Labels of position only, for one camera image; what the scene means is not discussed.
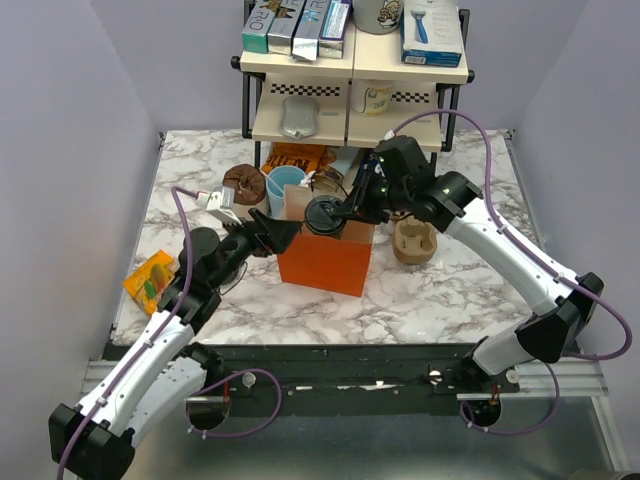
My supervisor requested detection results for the orange snack bag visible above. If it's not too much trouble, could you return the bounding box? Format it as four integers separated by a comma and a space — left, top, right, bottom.
262, 142, 337, 174

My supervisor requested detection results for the blue Doritos chip bag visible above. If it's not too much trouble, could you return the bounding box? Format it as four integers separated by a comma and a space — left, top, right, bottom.
352, 148, 379, 187

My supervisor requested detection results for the orange snack packet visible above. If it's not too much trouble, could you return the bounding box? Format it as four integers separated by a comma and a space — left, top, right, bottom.
122, 250, 178, 316

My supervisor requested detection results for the teal toothpaste box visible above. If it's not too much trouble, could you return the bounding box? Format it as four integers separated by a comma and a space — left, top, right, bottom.
242, 0, 281, 54

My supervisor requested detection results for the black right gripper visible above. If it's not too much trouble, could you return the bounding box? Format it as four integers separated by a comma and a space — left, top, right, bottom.
335, 163, 411, 226

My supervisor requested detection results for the black plastic cup lid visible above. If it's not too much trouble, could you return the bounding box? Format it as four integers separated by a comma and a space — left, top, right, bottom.
304, 195, 346, 236

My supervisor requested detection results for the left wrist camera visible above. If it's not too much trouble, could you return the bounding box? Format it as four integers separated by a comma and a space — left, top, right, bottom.
196, 186, 241, 225

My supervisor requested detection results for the white printed paper cup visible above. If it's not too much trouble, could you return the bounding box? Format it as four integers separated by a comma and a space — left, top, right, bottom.
350, 79, 394, 117

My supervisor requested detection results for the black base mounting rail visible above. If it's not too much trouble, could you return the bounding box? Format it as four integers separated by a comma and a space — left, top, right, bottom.
181, 343, 522, 426

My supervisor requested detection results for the purple white toothpaste box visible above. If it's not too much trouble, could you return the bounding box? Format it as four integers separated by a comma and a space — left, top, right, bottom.
318, 0, 352, 59

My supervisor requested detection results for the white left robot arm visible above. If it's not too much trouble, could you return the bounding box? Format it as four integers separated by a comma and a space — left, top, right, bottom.
49, 209, 302, 479

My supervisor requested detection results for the silver blue toothpaste box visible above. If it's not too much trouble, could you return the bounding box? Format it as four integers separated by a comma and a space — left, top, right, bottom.
292, 0, 330, 62

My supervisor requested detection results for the brown cardboard cup carrier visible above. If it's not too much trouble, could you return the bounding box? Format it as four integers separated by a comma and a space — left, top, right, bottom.
392, 217, 438, 265

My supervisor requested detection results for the cream two-tier shelf rack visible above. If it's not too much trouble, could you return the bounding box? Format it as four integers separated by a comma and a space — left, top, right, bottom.
231, 25, 475, 148

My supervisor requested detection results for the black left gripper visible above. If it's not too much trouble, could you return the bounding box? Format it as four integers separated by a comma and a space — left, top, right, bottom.
209, 209, 302, 292

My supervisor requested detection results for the grey cartoon mug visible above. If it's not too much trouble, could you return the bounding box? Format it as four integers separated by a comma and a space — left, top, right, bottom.
352, 0, 404, 35

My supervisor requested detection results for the orange paper gift bag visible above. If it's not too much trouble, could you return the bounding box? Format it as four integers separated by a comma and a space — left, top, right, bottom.
277, 185, 374, 297

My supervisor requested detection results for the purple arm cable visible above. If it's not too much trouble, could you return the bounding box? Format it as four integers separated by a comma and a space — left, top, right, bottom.
55, 186, 284, 480
384, 109, 634, 436

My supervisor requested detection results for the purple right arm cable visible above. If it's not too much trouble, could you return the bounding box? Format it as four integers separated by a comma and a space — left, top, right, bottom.
384, 109, 634, 436

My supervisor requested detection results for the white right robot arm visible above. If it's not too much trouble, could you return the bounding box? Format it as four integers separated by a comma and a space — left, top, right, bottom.
334, 135, 604, 392

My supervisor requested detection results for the blue razor package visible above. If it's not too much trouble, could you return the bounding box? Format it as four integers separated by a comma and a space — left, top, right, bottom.
401, 0, 464, 68

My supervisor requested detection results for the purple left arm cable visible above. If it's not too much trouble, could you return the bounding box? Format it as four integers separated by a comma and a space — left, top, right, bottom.
55, 186, 284, 480

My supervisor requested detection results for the light blue cup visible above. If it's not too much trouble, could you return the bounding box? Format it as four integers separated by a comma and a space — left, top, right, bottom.
266, 165, 306, 218

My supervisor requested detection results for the olive brown small package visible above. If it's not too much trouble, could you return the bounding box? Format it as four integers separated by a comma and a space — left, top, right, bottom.
310, 167, 348, 199

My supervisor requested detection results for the brown and white pouch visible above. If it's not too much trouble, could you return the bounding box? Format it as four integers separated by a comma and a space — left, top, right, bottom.
222, 164, 270, 220

